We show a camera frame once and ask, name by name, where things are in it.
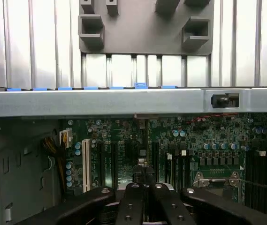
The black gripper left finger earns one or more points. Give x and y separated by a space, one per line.
132 206

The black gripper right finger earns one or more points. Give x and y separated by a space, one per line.
166 206

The black RAM slot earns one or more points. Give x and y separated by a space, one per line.
251 173
261 173
168 171
184 168

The installed RAM stick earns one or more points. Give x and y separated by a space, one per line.
176 171

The long black expansion slot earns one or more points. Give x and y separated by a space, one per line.
101 161
155 159

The short black expansion slot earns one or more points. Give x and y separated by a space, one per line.
113 161

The CPU socket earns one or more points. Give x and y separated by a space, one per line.
215 183

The white expansion slot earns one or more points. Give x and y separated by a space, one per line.
85 164

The green motherboard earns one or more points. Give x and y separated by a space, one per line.
217 131

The white power connector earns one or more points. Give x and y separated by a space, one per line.
65 138

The thin metal locking lever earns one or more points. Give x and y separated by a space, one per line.
260 184

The black and silver PC case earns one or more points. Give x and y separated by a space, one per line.
100 103

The black case rim plug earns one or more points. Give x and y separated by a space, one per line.
218 101

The blue card retainer tab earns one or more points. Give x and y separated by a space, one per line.
140 85

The blue card retention bar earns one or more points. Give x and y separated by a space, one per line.
65 88

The grey parts rack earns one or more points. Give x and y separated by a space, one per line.
147 35

